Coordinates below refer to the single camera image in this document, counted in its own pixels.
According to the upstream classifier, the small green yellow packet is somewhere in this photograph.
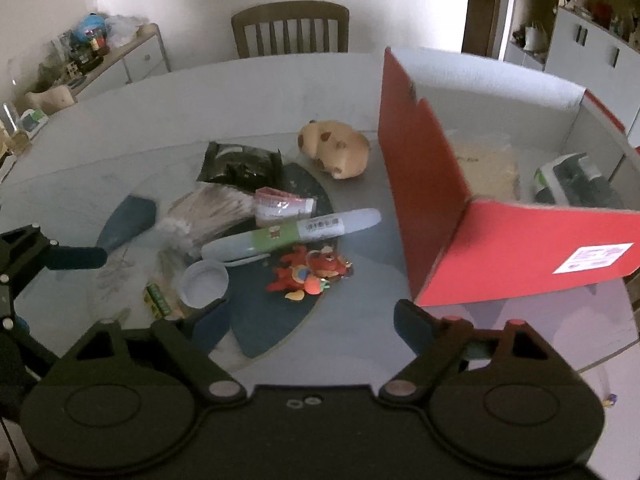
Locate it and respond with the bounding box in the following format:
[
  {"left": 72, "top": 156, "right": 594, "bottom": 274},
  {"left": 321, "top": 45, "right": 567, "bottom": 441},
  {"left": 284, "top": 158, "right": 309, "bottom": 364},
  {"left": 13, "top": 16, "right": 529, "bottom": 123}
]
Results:
[{"left": 143, "top": 283, "right": 172, "bottom": 320}]

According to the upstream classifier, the white round cap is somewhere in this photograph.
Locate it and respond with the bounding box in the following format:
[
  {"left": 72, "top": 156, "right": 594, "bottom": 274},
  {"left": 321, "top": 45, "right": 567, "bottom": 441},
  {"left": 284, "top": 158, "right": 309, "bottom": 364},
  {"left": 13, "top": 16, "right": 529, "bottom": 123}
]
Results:
[{"left": 178, "top": 259, "right": 229, "bottom": 310}]

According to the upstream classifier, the green white tube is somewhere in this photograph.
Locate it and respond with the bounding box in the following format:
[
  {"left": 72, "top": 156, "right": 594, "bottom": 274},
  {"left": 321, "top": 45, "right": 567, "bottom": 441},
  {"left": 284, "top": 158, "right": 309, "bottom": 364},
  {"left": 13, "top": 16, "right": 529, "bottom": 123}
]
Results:
[{"left": 201, "top": 208, "right": 382, "bottom": 262}]

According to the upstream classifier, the dark foil packet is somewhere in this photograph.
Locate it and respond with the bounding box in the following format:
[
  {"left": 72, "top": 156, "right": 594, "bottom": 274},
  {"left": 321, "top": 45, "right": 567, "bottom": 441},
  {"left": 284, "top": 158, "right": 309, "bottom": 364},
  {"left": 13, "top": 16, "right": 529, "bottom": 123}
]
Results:
[{"left": 198, "top": 141, "right": 283, "bottom": 193}]

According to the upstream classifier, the small pink white tube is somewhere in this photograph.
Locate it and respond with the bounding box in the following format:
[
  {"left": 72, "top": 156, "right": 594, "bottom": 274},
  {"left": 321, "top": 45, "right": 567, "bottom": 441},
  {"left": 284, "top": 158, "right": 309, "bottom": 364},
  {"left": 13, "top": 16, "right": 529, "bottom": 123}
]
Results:
[{"left": 254, "top": 188, "right": 317, "bottom": 228}]

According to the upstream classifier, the red orange keychain toy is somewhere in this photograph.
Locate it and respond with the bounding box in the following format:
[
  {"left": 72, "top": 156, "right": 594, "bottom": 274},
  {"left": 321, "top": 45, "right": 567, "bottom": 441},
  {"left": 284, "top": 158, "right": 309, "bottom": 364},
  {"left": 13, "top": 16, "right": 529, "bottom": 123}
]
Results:
[{"left": 266, "top": 245, "right": 354, "bottom": 302}]

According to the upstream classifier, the white green wipes pack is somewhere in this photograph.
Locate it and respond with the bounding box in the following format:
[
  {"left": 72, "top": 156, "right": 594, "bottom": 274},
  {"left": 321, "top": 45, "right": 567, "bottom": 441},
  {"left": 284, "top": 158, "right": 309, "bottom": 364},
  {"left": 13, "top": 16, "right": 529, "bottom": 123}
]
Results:
[{"left": 533, "top": 153, "right": 624, "bottom": 209}]

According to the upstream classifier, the tan spotted plush toy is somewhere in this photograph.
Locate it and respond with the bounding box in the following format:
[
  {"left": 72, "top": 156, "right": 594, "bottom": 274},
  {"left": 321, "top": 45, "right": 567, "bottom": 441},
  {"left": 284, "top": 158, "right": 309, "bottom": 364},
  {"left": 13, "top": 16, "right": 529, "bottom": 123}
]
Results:
[{"left": 297, "top": 120, "right": 370, "bottom": 180}]

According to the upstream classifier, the cotton swabs bag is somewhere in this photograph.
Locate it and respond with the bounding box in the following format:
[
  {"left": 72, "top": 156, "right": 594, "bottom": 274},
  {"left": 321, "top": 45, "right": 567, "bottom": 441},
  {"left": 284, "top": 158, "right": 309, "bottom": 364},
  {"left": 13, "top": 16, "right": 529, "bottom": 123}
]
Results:
[{"left": 155, "top": 183, "right": 254, "bottom": 256}]

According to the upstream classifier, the beige plush on sideboard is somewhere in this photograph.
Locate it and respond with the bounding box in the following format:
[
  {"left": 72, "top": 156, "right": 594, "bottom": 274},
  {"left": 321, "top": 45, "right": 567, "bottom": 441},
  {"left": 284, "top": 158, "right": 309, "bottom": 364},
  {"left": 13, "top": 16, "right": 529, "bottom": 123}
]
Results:
[{"left": 25, "top": 84, "right": 76, "bottom": 116}]

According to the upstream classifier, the red cardboard shoe box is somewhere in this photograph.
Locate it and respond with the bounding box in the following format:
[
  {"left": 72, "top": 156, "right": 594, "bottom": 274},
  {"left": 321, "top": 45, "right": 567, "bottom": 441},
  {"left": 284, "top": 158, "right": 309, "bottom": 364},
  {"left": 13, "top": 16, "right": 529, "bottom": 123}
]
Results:
[{"left": 378, "top": 48, "right": 639, "bottom": 307}]

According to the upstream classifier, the white sideboard cabinet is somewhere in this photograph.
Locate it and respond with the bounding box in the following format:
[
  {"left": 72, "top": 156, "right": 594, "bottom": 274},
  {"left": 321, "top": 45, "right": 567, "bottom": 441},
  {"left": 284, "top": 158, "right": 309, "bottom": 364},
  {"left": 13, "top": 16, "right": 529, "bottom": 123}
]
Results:
[{"left": 72, "top": 23, "right": 171, "bottom": 102}]

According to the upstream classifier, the blue globe toy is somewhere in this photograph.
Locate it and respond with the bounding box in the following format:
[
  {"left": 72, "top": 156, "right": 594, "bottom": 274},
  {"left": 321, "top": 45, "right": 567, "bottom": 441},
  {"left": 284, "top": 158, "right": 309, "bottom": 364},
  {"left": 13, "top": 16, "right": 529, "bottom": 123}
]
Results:
[{"left": 73, "top": 13, "right": 107, "bottom": 42}]

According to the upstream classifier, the far wooden chair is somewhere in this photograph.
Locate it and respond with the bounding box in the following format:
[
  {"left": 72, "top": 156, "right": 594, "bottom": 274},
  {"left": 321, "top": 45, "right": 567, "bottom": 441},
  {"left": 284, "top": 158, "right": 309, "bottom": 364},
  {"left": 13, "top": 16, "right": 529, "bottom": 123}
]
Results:
[{"left": 231, "top": 0, "right": 350, "bottom": 58}]

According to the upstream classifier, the dark wooden door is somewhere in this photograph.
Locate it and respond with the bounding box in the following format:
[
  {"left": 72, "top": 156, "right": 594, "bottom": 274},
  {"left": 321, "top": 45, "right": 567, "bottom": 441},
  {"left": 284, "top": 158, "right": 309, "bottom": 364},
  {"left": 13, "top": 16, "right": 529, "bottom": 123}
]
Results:
[{"left": 462, "top": 0, "right": 500, "bottom": 58}]

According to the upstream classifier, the white wall cabinet unit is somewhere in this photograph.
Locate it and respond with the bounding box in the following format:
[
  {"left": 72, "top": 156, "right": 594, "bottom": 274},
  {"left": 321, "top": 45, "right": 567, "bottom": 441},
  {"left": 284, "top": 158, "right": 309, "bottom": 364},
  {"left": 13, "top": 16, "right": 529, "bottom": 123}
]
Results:
[{"left": 500, "top": 0, "right": 639, "bottom": 148}]

